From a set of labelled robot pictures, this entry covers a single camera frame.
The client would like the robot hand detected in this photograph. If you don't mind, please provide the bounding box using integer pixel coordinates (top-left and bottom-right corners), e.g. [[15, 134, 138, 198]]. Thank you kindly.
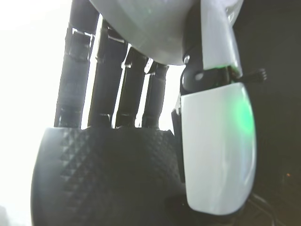
[[30, 0, 257, 226]]

